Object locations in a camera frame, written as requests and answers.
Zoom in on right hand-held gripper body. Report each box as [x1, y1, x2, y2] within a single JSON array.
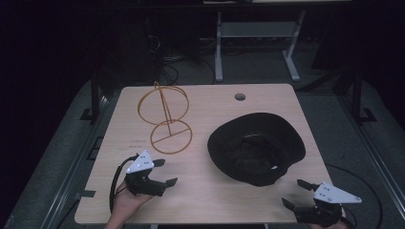
[[292, 181, 363, 229]]

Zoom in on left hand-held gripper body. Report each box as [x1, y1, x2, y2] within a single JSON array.
[[123, 150, 167, 198]]

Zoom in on gold wire hat stand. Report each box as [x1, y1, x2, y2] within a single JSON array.
[[137, 80, 194, 156]]

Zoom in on black bucket hat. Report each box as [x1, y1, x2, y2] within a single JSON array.
[[206, 112, 307, 188]]

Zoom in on person's left hand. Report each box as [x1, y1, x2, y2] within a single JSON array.
[[109, 180, 155, 222]]

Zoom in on person's right hand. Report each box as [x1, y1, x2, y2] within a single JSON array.
[[309, 207, 352, 229]]

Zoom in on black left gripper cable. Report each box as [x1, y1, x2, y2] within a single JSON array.
[[109, 154, 140, 214]]

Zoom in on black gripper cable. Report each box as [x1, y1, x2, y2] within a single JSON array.
[[324, 162, 384, 229], [109, 154, 140, 214]]

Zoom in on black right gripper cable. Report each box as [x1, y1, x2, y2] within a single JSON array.
[[324, 162, 384, 229]]

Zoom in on aluminium floor rail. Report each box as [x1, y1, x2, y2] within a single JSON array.
[[335, 94, 405, 222], [39, 94, 123, 229]]

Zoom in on black metal post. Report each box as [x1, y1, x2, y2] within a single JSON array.
[[79, 71, 101, 126], [352, 65, 378, 126]]

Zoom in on bundle of floor cables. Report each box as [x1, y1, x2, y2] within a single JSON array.
[[146, 32, 218, 86]]

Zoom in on grey metal desk frame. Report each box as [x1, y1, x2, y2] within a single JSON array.
[[214, 9, 308, 84]]

